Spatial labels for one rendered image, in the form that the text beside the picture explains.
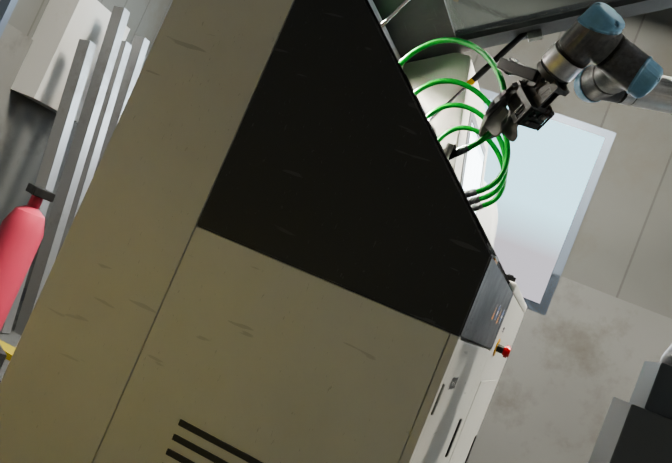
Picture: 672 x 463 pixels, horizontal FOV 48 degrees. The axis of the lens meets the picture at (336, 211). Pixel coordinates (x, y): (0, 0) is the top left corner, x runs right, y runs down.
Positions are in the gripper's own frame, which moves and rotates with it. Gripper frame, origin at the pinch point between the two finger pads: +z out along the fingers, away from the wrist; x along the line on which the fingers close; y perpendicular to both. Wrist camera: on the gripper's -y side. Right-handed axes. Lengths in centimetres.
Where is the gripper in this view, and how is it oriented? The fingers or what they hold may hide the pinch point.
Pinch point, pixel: (486, 130)
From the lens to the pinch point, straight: 169.0
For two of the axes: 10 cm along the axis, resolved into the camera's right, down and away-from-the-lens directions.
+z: -5.2, 6.1, 6.0
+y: 2.4, 7.8, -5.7
